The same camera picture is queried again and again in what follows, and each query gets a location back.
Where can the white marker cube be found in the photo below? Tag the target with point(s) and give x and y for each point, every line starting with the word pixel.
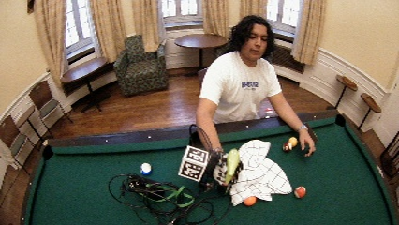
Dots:
pixel 194 163

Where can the window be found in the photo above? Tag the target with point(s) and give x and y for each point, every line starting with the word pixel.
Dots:
pixel 182 11
pixel 283 15
pixel 79 26

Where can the dark wooden pool table rail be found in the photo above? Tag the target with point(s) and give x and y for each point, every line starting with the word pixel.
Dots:
pixel 167 132

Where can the dark red striped billiard ball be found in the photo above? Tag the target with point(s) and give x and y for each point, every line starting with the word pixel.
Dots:
pixel 287 146

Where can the small round wall table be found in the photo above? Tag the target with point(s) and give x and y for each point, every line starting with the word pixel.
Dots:
pixel 370 103
pixel 346 83

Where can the beige curtain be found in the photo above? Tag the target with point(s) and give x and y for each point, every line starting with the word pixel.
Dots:
pixel 53 40
pixel 110 28
pixel 252 7
pixel 147 25
pixel 216 17
pixel 309 31

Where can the dark radiator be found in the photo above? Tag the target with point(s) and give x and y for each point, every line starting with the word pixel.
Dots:
pixel 287 58

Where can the round wooden table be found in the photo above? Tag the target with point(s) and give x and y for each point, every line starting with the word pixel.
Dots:
pixel 201 41
pixel 86 71

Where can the orange billiard ball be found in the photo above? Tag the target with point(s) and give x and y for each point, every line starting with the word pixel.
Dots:
pixel 249 201

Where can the silver wristwatch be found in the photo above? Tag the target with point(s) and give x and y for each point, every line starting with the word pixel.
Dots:
pixel 303 127

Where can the the person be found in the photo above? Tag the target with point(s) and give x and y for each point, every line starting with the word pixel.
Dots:
pixel 237 84

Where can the green patterned armchair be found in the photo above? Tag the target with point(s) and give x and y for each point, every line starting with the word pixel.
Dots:
pixel 142 67

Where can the wooden chair with grey seat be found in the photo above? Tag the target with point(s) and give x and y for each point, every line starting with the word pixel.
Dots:
pixel 46 103
pixel 15 139

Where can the yellow billiard ball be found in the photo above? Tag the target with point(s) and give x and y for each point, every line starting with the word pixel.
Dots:
pixel 293 141

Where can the white grid-patterned cloth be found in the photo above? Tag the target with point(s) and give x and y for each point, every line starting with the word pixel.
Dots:
pixel 260 176

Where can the blue and white billiard ball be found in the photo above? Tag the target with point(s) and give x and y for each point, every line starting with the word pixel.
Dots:
pixel 146 168

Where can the red and white billiard ball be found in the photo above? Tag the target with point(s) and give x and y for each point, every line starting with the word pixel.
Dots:
pixel 300 192

